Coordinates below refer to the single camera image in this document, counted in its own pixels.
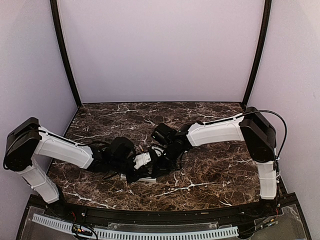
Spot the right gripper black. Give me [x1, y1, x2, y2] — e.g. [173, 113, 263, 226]
[150, 143, 182, 178]

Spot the white remote control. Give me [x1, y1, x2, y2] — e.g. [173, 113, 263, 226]
[120, 173, 157, 183]

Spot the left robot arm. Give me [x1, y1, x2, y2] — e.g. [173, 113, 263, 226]
[3, 117, 152, 218]

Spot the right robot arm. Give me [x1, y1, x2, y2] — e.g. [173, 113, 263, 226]
[151, 106, 281, 217]

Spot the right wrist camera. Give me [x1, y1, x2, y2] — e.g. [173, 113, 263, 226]
[150, 145, 164, 157]

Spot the white slotted cable duct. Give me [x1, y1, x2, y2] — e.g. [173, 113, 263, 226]
[32, 213, 239, 240]

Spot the black front rail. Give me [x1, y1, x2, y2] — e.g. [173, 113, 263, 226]
[29, 192, 303, 231]

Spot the left black frame post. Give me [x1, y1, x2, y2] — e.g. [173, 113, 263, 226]
[49, 0, 82, 108]

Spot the black frame post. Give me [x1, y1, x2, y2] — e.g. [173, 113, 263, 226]
[240, 0, 272, 110]
[49, 0, 82, 108]

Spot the right black frame post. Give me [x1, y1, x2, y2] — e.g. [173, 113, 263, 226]
[240, 0, 272, 110]

